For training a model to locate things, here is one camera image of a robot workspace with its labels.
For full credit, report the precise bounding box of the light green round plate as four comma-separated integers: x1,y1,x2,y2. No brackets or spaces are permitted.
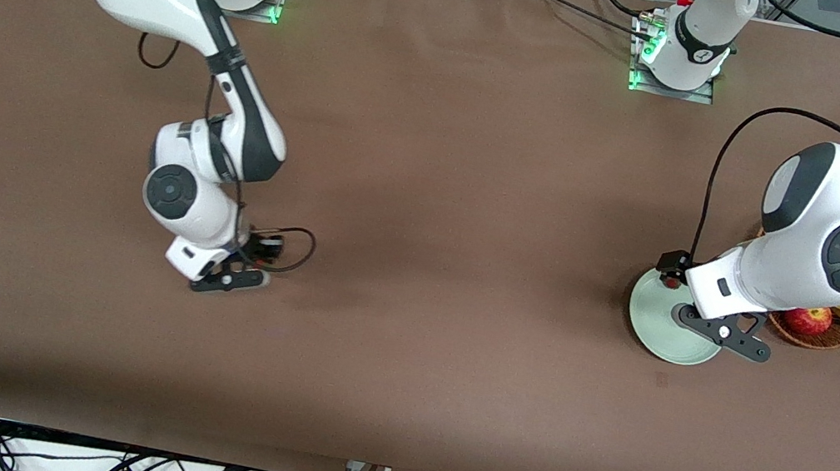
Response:
620,265,733,372

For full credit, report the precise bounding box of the red yellow apple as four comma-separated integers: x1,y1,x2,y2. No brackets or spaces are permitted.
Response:
781,300,836,340

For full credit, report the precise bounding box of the brown wicker basket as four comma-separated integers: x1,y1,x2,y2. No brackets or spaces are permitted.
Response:
741,226,840,354

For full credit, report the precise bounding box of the brown table cover sheet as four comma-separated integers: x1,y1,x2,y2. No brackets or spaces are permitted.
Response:
0,0,840,471

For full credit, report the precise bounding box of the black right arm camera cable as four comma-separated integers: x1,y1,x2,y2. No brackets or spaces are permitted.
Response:
107,32,345,280

